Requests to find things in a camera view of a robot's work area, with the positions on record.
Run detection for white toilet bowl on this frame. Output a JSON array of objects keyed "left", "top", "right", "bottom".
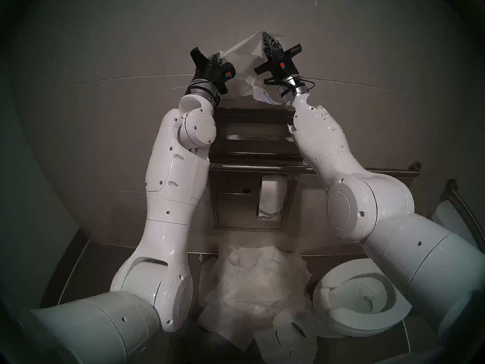
[{"left": 312, "top": 258, "right": 414, "bottom": 338}]

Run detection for pile of white paper covers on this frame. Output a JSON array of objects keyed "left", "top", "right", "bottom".
[{"left": 199, "top": 253, "right": 314, "bottom": 348}]

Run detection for thin white toilet seat cover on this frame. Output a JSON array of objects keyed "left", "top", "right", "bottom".
[{"left": 218, "top": 30, "right": 293, "bottom": 104}]

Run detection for stainless steel wall dispenser unit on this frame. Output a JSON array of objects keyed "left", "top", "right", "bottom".
[{"left": 210, "top": 107, "right": 304, "bottom": 231}]

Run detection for short steel grab bar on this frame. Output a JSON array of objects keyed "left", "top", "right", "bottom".
[{"left": 445, "top": 179, "right": 485, "bottom": 254}]

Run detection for white toilet paper roll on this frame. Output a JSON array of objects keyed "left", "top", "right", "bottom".
[{"left": 257, "top": 176, "right": 285, "bottom": 221}]

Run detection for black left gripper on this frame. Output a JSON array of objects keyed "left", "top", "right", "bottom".
[{"left": 190, "top": 46, "right": 238, "bottom": 93}]

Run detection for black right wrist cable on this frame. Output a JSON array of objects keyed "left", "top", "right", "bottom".
[{"left": 263, "top": 76, "right": 316, "bottom": 99}]

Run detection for crumpled white paper sheet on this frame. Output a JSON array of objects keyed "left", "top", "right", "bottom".
[{"left": 220, "top": 245, "right": 288, "bottom": 278}]

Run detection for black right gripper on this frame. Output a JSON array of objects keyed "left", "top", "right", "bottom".
[{"left": 253, "top": 31, "right": 303, "bottom": 83}]

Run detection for white seat cover with cutouts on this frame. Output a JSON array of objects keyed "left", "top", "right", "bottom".
[{"left": 253, "top": 310, "right": 319, "bottom": 364}]

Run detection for long steel grab bar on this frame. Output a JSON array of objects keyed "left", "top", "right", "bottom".
[{"left": 210, "top": 161, "right": 422, "bottom": 178}]

